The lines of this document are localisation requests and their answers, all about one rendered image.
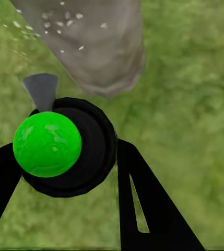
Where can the tree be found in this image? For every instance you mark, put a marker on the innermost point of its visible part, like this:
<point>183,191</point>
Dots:
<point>103,60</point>

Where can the pesticide atomizer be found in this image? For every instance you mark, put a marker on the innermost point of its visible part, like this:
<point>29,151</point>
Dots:
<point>67,146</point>

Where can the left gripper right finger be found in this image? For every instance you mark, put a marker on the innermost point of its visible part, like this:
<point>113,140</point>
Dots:
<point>168,229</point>

